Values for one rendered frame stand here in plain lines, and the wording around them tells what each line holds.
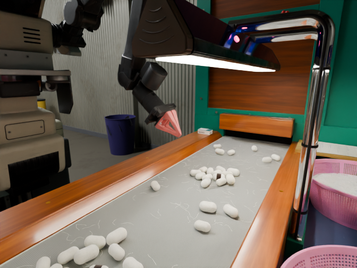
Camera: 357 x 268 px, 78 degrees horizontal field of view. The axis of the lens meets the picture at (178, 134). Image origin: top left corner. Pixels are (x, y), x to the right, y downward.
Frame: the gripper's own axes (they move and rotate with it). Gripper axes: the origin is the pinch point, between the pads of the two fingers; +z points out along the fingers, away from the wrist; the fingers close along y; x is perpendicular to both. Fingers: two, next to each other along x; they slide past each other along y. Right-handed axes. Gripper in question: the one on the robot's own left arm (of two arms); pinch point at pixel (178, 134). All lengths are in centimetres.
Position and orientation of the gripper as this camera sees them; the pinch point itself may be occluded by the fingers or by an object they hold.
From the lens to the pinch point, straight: 65.5
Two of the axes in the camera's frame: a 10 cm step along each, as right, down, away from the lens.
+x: -5.5, 6.4, 5.4
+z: 6.4, 7.4, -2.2
